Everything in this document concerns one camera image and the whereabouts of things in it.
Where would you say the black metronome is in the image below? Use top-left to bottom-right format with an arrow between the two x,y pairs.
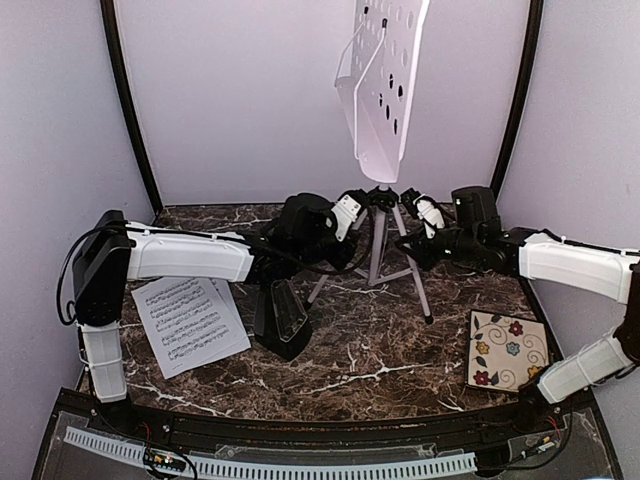
253,280 -> 313,361

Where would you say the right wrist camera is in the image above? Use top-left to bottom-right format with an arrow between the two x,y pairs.
400,188 -> 445,239

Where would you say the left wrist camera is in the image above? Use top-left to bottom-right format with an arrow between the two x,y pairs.
325,189 -> 369,242

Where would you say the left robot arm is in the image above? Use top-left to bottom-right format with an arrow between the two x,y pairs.
56,190 -> 372,436

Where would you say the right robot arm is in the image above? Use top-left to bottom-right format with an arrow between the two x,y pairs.
396,186 -> 639,434

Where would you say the floral square coaster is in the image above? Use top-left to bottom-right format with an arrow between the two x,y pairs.
466,310 -> 550,393

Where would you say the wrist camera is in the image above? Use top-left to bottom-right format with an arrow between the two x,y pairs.
400,188 -> 445,239
325,189 -> 369,242

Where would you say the black corner post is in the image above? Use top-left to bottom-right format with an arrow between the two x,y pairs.
100,0 -> 164,215
490,0 -> 544,199

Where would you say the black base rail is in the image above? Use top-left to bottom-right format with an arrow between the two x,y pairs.
49,387 -> 596,454

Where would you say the left black corner post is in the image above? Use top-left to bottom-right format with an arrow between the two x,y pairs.
100,0 -> 164,215

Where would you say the sheet music page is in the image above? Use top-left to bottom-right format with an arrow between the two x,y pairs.
132,277 -> 251,379
211,279 -> 240,320

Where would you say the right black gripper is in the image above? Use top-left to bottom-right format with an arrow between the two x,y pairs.
399,223 -> 483,270

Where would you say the back sheet music page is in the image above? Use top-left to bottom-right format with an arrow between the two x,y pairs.
211,279 -> 240,320

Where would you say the grey cable duct strip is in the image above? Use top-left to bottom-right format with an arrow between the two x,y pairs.
64,426 -> 477,479

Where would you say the right black corner post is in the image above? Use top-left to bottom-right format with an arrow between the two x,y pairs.
490,0 -> 544,199

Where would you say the white music stand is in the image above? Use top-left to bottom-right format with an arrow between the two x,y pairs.
334,1 -> 433,324

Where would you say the front sheet music page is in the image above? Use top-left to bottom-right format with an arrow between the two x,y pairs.
132,277 -> 251,379

